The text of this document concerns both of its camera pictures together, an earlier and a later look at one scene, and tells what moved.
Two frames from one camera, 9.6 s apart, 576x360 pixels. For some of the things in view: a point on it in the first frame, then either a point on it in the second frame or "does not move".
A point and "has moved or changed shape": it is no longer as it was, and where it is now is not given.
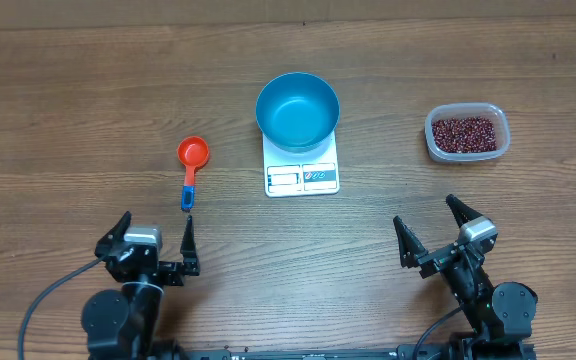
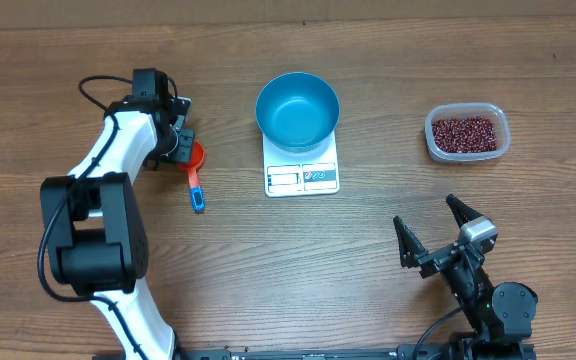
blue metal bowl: (297, 112) does not move
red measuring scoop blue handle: (193, 153) has moved or changed shape
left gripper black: (174, 275) -> (186, 149)
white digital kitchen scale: (308, 173) does not move
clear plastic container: (466, 132) does not move
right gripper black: (444, 254) does not move
